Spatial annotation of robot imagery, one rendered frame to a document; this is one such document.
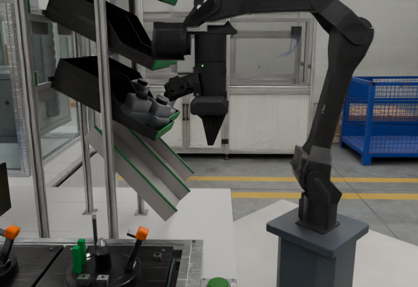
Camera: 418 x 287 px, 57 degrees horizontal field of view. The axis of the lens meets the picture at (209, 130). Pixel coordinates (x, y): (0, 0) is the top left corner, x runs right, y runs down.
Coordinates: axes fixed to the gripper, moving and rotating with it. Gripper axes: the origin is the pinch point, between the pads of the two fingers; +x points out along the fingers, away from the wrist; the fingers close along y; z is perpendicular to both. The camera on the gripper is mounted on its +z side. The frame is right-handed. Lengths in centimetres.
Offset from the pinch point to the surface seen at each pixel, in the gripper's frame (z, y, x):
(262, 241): -14, -30, 40
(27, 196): 68, -60, 39
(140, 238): 12.6, 6.1, 19.6
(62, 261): 30.4, 0.0, 28.4
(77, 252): 24.2, 7.1, 22.0
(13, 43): 78, -80, -15
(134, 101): 18.3, -18.3, -1.9
